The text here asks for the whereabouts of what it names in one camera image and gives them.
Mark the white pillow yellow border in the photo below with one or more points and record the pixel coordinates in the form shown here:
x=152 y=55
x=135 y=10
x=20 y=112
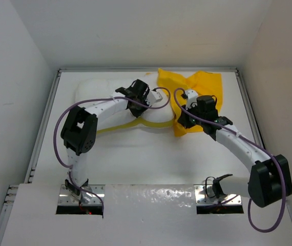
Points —
x=152 y=121

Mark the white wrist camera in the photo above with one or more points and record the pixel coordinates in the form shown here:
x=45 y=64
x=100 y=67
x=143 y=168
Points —
x=191 y=98
x=153 y=97

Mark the yellow pillowcase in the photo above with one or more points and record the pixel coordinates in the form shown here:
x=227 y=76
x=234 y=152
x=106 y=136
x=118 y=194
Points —
x=203 y=83

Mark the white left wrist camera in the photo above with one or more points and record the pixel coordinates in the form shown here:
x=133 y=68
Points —
x=153 y=97

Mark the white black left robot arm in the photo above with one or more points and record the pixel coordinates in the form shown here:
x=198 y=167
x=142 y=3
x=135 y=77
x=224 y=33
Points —
x=80 y=127

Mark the white front cover board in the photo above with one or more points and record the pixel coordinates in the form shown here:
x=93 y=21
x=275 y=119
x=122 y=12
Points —
x=133 y=215

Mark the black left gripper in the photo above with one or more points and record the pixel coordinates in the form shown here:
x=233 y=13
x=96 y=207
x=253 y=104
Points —
x=135 y=113

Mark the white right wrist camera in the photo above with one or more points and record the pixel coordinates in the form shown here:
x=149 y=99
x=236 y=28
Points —
x=191 y=98

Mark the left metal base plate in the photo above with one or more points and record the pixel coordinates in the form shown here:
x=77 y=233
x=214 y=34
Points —
x=67 y=199

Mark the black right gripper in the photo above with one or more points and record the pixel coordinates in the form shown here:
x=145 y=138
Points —
x=183 y=119

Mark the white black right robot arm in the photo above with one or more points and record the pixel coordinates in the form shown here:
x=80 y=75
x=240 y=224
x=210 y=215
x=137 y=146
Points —
x=267 y=175

